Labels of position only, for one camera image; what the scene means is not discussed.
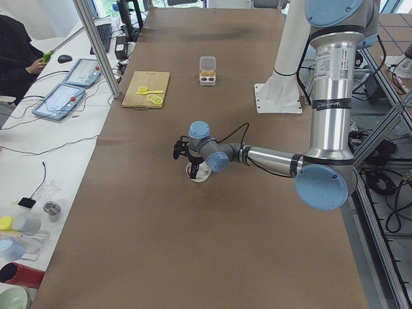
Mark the near blue teach pendant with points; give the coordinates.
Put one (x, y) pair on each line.
(62, 99)

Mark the black power adapter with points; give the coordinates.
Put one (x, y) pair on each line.
(121, 48)

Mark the white ceramic bowl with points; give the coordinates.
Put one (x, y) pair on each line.
(204, 172)

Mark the pale green bowl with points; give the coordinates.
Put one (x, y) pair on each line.
(15, 298)

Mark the blue teach pendant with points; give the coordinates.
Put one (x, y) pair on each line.
(84, 73)
(62, 99)

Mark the black computer mouse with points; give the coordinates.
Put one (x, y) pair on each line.
(64, 59)

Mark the black keyboard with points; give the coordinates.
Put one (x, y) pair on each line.
(104, 31)

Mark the crumpled clear plastic bag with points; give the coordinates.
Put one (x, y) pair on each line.
(48, 191)

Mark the person hand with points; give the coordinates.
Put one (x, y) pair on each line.
(37, 66)

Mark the yellow toy knife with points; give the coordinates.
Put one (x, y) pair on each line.
(149, 92)

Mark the person in black clothes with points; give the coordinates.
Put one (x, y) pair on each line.
(17, 55)

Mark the aluminium frame post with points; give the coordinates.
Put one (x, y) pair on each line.
(94, 38)

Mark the red cylinder container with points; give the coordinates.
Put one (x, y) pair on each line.
(21, 275)

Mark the steel cup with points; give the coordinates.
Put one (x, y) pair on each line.
(53, 210)

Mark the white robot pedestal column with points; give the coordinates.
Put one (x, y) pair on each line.
(280, 93)

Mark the blue plastic cup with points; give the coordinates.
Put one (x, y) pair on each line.
(11, 249)

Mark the small black square device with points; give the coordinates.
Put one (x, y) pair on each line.
(27, 203)

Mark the yellow lemon slices row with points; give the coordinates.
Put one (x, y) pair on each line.
(155, 99)

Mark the green small object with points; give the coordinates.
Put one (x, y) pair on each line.
(47, 56)

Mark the black monitor stand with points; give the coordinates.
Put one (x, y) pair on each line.
(130, 31)

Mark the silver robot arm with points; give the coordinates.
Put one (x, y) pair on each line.
(324, 175)

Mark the grey plastic cup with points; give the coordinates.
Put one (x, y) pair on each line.
(27, 226)

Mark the clear plastic egg box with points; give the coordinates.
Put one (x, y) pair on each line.
(207, 63)

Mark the wooden cutting board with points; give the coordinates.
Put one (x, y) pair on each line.
(154, 80)

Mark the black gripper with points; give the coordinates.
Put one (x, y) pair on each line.
(195, 159)

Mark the far blue teach pendant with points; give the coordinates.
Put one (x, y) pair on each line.
(84, 73)

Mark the yellow plastic cup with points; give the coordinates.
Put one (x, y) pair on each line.
(6, 223)

